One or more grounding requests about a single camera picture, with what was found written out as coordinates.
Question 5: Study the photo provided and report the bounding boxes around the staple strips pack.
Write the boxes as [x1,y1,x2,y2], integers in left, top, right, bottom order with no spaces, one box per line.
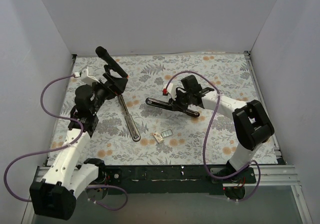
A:
[161,129,173,138]

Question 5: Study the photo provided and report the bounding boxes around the staple box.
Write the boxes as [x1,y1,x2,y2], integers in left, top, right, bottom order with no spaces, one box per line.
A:
[153,132,164,143]

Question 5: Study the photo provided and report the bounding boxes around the grey black stapler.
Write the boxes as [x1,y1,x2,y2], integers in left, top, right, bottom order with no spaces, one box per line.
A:
[117,95,141,142]

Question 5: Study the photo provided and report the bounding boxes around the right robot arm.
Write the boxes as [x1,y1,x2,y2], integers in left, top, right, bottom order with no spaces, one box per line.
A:
[162,71,275,183]

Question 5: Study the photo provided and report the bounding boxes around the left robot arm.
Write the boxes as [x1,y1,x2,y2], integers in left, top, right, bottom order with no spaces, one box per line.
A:
[29,72,128,220]

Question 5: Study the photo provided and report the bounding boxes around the black microphone stand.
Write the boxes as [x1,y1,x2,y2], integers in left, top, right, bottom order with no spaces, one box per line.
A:
[103,64,117,78]

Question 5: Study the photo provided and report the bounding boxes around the black microphone orange tip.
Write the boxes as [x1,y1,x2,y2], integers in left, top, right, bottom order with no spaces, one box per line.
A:
[95,46,129,79]

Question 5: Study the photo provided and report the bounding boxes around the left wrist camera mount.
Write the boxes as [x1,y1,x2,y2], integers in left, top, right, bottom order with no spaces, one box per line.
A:
[73,67,99,86]

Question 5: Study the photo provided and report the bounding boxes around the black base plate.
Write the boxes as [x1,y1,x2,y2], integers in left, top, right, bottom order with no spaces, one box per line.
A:
[92,165,256,195]

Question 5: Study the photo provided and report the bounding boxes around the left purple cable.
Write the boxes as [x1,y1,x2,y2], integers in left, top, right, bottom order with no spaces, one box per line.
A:
[4,73,129,211]

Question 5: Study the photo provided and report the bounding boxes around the aluminium frame rail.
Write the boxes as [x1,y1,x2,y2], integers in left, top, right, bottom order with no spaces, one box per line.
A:
[33,165,301,186]

